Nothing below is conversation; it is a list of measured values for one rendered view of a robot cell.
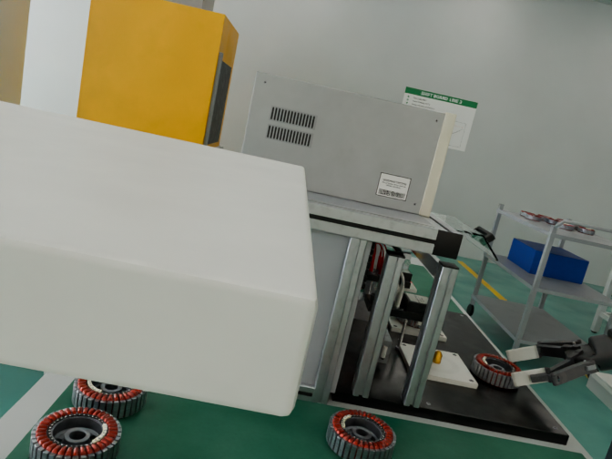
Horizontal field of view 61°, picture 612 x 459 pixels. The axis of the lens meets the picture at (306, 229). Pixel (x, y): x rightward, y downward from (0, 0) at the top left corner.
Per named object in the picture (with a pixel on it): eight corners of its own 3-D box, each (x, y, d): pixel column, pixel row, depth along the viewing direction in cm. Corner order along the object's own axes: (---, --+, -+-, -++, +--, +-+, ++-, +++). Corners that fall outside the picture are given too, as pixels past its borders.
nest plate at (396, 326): (432, 320, 150) (433, 316, 150) (445, 341, 135) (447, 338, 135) (382, 310, 149) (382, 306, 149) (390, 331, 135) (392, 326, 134)
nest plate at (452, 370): (456, 358, 126) (457, 353, 126) (476, 389, 112) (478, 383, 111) (397, 346, 126) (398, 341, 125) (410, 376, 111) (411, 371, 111)
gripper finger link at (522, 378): (548, 380, 110) (548, 382, 109) (514, 385, 112) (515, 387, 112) (545, 367, 110) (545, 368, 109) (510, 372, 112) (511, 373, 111)
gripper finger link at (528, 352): (535, 345, 122) (535, 344, 123) (505, 351, 124) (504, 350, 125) (539, 358, 122) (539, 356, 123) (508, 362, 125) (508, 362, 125)
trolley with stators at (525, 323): (533, 326, 433) (571, 210, 413) (602, 388, 334) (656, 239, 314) (464, 312, 430) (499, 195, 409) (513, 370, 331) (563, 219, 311)
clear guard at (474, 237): (468, 239, 157) (474, 221, 155) (498, 261, 133) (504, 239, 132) (363, 218, 155) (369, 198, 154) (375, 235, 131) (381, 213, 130)
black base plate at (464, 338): (464, 321, 163) (465, 314, 163) (566, 445, 101) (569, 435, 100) (319, 291, 161) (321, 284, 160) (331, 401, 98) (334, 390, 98)
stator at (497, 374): (516, 375, 124) (521, 362, 123) (522, 396, 113) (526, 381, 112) (469, 361, 126) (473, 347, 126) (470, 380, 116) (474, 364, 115)
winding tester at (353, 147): (391, 188, 145) (410, 116, 141) (429, 217, 103) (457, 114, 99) (255, 159, 143) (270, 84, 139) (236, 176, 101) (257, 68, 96)
